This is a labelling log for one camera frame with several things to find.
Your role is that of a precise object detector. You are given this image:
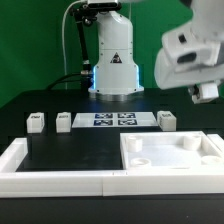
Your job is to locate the white cable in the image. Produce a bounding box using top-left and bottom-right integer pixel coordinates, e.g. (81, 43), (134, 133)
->
(61, 0), (84, 90)

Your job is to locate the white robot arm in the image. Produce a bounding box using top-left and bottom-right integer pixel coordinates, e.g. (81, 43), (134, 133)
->
(87, 0), (224, 104)

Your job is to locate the white square table top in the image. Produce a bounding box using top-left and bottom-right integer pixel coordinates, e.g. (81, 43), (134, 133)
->
(120, 131), (224, 172)

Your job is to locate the black cable bundle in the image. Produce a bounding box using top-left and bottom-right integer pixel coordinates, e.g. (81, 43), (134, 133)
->
(45, 73), (92, 91)

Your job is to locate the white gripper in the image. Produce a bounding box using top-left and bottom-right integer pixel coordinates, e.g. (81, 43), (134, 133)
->
(153, 46), (224, 104)

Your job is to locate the white marker tag sheet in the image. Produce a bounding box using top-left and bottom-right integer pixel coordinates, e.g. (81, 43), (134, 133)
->
(72, 112), (157, 128)

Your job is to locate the white u-shaped obstacle fence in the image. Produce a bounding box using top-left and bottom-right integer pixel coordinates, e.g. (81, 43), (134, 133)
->
(0, 134), (224, 198)

